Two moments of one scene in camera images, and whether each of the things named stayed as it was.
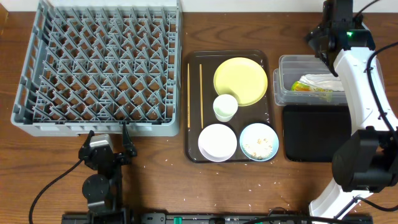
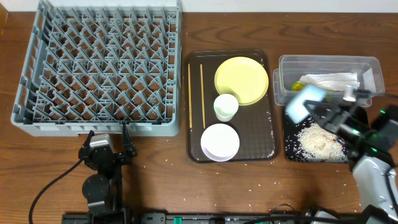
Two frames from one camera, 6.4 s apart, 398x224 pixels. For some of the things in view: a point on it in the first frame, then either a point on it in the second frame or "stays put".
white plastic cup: x=225 y=106 stays put
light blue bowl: x=259 y=142 -> x=295 y=109
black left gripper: x=118 y=158 stays put
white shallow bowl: x=217 y=142 stays put
